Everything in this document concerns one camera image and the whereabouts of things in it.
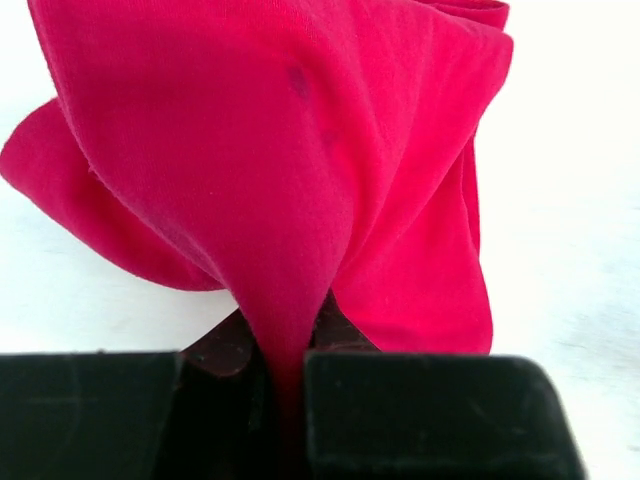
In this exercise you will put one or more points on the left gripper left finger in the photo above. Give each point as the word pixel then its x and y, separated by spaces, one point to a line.
pixel 201 413

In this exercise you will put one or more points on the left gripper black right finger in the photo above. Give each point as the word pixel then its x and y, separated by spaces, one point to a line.
pixel 376 415

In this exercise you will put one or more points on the crimson red t shirt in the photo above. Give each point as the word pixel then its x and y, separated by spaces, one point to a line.
pixel 285 151

